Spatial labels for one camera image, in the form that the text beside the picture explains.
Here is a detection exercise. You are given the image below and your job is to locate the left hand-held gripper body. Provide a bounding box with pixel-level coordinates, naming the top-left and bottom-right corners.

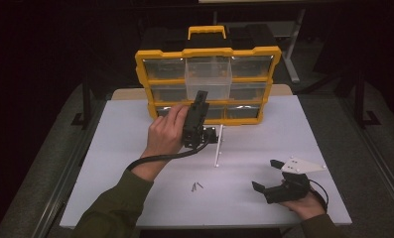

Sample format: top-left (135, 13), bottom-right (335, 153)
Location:
top-left (183, 100), bottom-right (224, 169)

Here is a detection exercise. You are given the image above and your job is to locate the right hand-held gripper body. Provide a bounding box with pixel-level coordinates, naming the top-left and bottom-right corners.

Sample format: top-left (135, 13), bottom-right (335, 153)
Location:
top-left (264, 156), bottom-right (328, 204)

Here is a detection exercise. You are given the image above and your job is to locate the clear plastic pulled drawer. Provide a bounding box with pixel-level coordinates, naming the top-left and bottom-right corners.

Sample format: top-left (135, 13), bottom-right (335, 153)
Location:
top-left (184, 56), bottom-right (234, 102)

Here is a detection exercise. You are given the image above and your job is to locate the yellow drawer organizer cabinet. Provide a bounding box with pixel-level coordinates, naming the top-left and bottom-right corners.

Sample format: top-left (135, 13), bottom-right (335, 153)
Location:
top-left (134, 24), bottom-right (283, 128)

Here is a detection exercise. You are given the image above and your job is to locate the person's right hand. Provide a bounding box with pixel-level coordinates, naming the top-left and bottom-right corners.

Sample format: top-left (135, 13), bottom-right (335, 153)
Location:
top-left (278, 189), bottom-right (328, 222)

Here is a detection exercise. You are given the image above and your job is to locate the person's left hand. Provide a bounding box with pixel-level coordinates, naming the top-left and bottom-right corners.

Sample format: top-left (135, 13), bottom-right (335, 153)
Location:
top-left (141, 103), bottom-right (191, 160)

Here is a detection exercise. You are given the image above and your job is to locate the set of clear cabinet drawers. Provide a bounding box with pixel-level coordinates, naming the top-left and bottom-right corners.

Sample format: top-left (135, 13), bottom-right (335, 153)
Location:
top-left (143, 56), bottom-right (274, 121)

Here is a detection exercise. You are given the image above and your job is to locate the black metal stand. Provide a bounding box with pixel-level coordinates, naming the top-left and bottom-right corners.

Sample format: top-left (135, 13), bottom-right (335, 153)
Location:
top-left (353, 69), bottom-right (383, 129)
top-left (70, 74), bottom-right (93, 129)

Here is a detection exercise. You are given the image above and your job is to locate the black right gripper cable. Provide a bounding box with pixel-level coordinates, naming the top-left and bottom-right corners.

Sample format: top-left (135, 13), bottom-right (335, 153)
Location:
top-left (308, 178), bottom-right (330, 213)

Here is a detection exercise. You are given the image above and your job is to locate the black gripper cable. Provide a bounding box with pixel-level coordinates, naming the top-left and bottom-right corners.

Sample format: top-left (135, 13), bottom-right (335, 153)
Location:
top-left (308, 178), bottom-right (330, 213)
top-left (127, 136), bottom-right (214, 173)

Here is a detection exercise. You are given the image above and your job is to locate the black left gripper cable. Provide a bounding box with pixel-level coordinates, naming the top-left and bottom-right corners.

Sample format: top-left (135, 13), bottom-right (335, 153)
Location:
top-left (127, 136), bottom-right (214, 173)

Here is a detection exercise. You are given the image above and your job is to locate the metal frame rail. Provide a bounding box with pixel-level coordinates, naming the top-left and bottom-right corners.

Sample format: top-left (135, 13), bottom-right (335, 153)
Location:
top-left (340, 98), bottom-right (394, 213)
top-left (31, 98), bottom-right (108, 238)

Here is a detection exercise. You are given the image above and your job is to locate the white metal table frame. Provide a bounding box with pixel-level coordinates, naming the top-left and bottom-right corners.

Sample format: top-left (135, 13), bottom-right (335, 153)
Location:
top-left (213, 8), bottom-right (302, 84)

